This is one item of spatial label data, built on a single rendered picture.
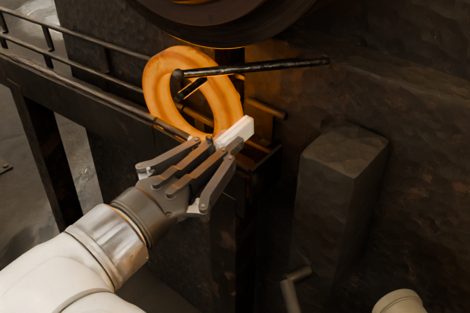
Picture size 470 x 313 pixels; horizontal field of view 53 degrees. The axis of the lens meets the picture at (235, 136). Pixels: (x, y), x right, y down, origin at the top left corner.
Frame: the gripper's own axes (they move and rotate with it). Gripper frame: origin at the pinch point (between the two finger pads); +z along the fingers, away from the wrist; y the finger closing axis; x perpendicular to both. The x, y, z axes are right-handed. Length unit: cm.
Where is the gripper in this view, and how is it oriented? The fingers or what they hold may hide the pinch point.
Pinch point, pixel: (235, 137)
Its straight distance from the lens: 68.0
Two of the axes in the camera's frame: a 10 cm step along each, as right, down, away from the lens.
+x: -0.6, -7.4, -6.7
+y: 7.7, 4.0, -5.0
